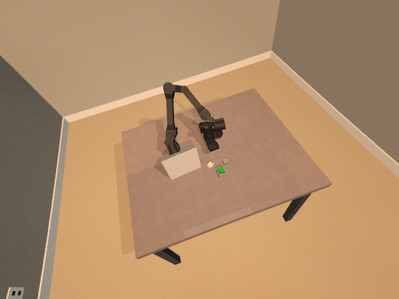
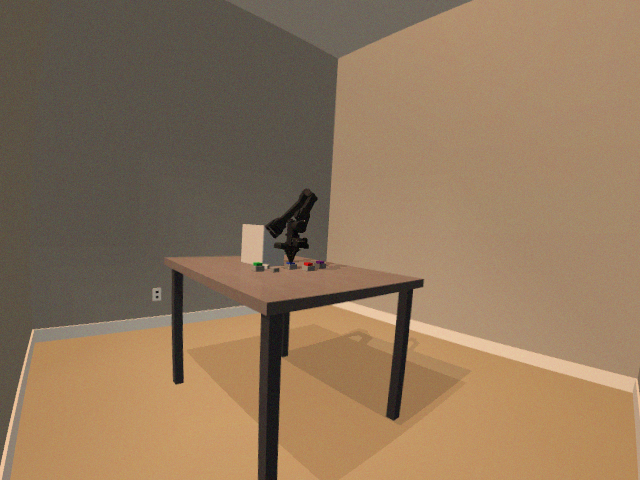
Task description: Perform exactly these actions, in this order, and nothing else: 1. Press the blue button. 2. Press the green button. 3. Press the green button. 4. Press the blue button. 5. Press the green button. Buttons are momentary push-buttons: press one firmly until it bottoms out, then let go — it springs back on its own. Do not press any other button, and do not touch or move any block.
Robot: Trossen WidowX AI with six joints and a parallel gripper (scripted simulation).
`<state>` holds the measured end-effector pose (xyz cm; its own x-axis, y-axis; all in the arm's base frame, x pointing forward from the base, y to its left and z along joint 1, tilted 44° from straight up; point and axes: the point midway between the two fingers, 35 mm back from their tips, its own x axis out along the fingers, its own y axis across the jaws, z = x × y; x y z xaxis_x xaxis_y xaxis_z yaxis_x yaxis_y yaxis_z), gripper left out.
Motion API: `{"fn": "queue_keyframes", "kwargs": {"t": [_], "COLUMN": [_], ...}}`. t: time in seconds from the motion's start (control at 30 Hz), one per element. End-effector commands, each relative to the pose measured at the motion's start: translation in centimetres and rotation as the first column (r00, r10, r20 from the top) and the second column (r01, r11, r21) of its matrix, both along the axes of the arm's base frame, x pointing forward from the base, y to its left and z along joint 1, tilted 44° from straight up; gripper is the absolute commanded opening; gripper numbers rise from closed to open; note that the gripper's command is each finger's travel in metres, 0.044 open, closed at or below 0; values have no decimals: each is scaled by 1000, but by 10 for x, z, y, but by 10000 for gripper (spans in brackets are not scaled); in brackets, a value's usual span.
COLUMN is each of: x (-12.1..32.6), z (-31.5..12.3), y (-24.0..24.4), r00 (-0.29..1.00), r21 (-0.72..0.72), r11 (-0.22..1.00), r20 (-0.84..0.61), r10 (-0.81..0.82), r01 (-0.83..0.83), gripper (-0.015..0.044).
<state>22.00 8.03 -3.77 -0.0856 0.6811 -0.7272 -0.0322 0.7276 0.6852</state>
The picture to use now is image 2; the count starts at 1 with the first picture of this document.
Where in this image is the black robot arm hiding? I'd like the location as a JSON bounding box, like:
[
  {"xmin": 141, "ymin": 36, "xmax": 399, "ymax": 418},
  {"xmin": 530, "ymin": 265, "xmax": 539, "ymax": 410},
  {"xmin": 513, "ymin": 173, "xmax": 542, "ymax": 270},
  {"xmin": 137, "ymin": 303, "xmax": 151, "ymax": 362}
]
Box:
[{"xmin": 264, "ymin": 188, "xmax": 318, "ymax": 248}]

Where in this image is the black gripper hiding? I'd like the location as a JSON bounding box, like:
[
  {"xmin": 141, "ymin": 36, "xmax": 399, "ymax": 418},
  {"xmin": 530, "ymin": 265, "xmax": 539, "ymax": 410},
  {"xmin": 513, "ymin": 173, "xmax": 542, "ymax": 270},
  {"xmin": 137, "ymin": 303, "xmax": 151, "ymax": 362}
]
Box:
[{"xmin": 274, "ymin": 232, "xmax": 309, "ymax": 263}]

